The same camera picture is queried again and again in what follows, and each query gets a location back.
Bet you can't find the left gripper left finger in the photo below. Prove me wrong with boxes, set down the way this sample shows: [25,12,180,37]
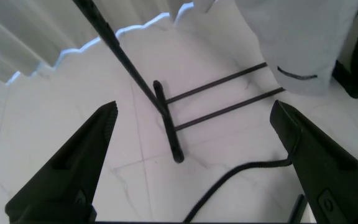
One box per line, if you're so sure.
[4,100,119,223]

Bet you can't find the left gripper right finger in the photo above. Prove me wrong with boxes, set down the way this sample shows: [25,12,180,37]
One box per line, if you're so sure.
[269,99,358,222]

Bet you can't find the pale grey trousers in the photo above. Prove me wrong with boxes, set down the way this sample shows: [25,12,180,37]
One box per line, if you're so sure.
[234,0,358,96]

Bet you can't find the black clothes rack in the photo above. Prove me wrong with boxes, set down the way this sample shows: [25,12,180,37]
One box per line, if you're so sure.
[71,0,358,164]

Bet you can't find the white curtain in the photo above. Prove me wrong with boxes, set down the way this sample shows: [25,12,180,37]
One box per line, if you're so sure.
[0,0,216,94]

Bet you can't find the black cable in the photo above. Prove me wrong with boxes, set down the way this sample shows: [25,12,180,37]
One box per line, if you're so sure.
[183,158,293,223]

